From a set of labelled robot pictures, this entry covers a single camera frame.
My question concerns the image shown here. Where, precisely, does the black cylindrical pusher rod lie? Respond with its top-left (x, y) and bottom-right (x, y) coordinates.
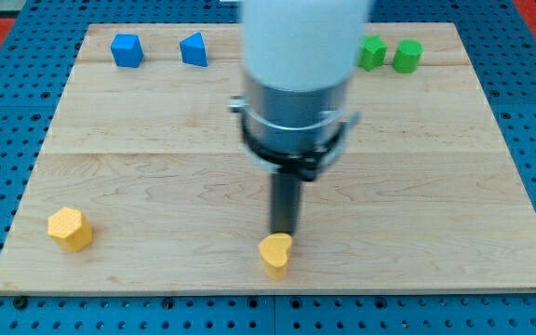
top-left (270, 173), bottom-right (302, 235)

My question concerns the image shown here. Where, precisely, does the yellow heart block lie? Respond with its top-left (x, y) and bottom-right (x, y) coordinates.
top-left (259, 233), bottom-right (293, 280)

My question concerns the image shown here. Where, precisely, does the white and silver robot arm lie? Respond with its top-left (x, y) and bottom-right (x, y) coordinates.
top-left (231, 0), bottom-right (373, 235)

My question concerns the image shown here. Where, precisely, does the blue triangle block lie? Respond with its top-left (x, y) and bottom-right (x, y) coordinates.
top-left (180, 32), bottom-right (208, 67)

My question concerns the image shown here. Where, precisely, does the wooden board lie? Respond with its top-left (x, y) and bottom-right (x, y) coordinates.
top-left (0, 23), bottom-right (536, 297)

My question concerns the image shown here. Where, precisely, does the green star block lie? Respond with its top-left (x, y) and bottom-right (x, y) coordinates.
top-left (357, 35), bottom-right (387, 72)

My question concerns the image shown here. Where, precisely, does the green cylinder block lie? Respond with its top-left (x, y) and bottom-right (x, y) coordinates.
top-left (393, 39), bottom-right (423, 74)

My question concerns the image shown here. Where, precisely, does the blue pentagon block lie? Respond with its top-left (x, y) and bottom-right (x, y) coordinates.
top-left (111, 33), bottom-right (143, 68)

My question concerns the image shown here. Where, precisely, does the yellow hexagon block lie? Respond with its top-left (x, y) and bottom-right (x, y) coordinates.
top-left (47, 208), bottom-right (93, 252)

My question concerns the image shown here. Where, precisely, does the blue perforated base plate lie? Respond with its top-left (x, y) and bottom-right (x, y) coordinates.
top-left (0, 0), bottom-right (536, 334)

